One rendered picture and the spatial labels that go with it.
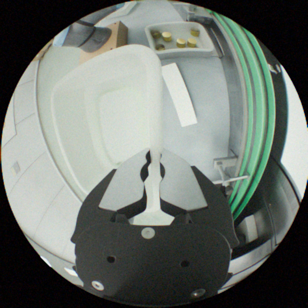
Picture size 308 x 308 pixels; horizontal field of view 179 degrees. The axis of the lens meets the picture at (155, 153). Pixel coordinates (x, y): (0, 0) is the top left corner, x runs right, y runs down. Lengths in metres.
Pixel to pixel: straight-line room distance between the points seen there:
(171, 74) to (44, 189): 3.49
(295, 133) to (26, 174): 3.75
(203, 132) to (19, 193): 3.58
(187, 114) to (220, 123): 0.18
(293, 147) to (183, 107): 0.47
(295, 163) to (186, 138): 0.52
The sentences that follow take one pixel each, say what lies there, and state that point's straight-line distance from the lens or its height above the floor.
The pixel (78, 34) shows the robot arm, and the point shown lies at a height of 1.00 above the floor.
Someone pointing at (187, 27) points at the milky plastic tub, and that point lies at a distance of 0.53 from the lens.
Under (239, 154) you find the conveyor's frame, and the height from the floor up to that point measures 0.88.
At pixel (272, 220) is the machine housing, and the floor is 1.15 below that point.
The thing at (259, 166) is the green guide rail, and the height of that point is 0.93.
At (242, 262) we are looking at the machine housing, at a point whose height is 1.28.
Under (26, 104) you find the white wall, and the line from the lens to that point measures 3.67.
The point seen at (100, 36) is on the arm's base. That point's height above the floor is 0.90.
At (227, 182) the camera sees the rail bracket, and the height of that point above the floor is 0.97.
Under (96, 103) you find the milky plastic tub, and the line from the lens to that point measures 0.21.
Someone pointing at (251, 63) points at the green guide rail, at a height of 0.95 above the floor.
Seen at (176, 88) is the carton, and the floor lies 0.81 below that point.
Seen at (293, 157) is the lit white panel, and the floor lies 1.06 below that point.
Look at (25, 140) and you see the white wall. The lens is 3.38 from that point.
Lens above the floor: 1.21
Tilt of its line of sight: 58 degrees down
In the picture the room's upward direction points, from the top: 162 degrees counter-clockwise
